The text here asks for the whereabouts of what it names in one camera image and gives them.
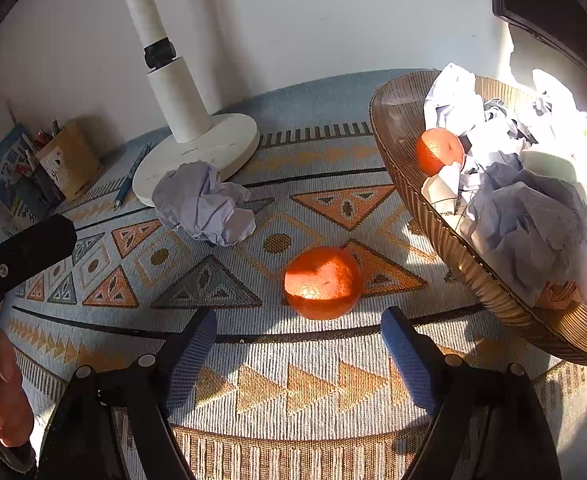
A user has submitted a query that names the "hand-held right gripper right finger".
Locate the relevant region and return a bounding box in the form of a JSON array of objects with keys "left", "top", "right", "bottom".
[{"left": 381, "top": 306, "right": 561, "bottom": 480}]

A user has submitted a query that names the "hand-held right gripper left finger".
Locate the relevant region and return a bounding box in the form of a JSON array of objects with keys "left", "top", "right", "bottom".
[{"left": 36, "top": 306, "right": 218, "bottom": 480}]

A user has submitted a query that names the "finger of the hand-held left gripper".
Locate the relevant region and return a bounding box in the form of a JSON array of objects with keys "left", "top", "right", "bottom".
[{"left": 0, "top": 215, "right": 77, "bottom": 313}]

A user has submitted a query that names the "amber ribbed glass bowl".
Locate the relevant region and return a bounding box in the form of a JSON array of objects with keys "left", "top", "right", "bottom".
[{"left": 369, "top": 70, "right": 587, "bottom": 368}]

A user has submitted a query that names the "orange tangerine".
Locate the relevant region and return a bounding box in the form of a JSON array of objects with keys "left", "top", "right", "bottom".
[
  {"left": 416, "top": 127, "right": 465, "bottom": 177},
  {"left": 283, "top": 246, "right": 364, "bottom": 321}
]

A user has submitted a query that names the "small orange box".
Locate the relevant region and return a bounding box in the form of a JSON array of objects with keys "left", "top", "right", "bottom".
[{"left": 536, "top": 280, "right": 584, "bottom": 311}]

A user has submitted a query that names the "person's left hand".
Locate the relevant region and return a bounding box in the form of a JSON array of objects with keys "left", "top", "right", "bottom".
[{"left": 0, "top": 334, "right": 35, "bottom": 449}]

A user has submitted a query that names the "patterned woven table mat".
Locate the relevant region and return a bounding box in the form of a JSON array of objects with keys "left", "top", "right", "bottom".
[{"left": 0, "top": 122, "right": 587, "bottom": 480}]

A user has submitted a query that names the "cardboard pen holder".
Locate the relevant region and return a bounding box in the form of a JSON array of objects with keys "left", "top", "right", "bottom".
[{"left": 36, "top": 120, "right": 101, "bottom": 201}]

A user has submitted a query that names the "bunch of dark pens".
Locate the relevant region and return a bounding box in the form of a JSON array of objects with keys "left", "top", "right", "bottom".
[{"left": 36, "top": 119, "right": 65, "bottom": 144}]

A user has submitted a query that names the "blue pen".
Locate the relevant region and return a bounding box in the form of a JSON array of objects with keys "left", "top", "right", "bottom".
[{"left": 114, "top": 144, "right": 151, "bottom": 211}]

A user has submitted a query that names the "white desk lamp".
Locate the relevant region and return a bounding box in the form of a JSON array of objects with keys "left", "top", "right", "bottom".
[{"left": 113, "top": 0, "right": 260, "bottom": 208}]

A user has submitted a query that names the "black monitor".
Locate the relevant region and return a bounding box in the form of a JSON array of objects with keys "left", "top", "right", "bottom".
[{"left": 488, "top": 0, "right": 587, "bottom": 96}]

